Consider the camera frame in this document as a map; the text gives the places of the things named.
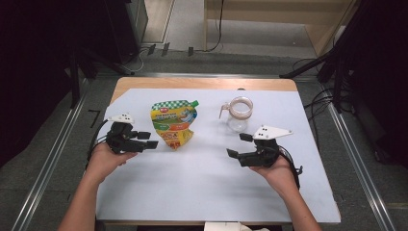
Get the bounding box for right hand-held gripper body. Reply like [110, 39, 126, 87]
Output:
[239, 124, 293, 168]

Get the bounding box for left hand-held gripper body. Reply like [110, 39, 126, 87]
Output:
[106, 113, 145, 154]

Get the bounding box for yellow green spout pouch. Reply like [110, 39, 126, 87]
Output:
[150, 99, 200, 151]

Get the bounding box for person's right hand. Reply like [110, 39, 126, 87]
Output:
[249, 156, 301, 197]

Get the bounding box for person's left hand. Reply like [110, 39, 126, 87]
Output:
[86, 142, 139, 185]

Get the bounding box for white paper sheet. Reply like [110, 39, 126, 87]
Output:
[95, 88, 342, 224]

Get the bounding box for wooden table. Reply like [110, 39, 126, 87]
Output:
[95, 76, 342, 226]

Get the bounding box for black stand legs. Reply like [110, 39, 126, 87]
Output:
[67, 47, 136, 109]

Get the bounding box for black cabinet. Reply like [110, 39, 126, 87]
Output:
[104, 0, 149, 64]

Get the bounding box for black tripod stand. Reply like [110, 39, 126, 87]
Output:
[278, 0, 364, 114]

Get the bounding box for left hand-held gripper cable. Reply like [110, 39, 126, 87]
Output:
[85, 118, 111, 170]

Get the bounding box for hand-held gripper cable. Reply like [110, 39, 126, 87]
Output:
[278, 145, 304, 191]
[85, 118, 111, 170]

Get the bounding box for right hand-held gripper cable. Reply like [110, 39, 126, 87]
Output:
[278, 145, 304, 191]

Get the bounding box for black floor cables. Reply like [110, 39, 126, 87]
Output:
[292, 57, 336, 152]

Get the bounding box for white floor cable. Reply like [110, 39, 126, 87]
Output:
[123, 47, 148, 73]

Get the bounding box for metal floor rail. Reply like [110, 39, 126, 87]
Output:
[320, 80, 397, 231]
[11, 78, 90, 231]

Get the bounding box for black hanging cable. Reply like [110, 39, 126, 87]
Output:
[195, 0, 225, 53]

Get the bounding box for light wooden cabinet frame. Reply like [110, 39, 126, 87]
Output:
[203, 0, 358, 58]

